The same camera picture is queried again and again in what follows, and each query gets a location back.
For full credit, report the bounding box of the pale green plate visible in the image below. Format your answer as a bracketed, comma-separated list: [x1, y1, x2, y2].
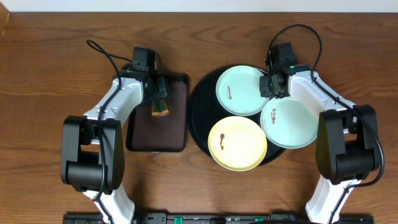
[260, 96, 318, 149]
[215, 65, 270, 116]

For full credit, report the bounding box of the green and orange sponge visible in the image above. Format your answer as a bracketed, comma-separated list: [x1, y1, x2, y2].
[151, 100, 169, 117]

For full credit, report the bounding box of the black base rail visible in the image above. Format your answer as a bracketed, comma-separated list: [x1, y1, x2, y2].
[62, 212, 375, 224]

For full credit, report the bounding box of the black rectangular water tray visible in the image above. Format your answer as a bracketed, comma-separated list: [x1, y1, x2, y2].
[126, 73, 189, 152]

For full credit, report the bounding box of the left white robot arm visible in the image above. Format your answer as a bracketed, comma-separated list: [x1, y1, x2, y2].
[60, 70, 170, 223]

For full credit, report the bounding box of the yellow plate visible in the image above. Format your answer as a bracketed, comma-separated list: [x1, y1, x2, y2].
[208, 116, 268, 172]

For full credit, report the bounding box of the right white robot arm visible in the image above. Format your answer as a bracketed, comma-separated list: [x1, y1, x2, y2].
[260, 62, 385, 223]

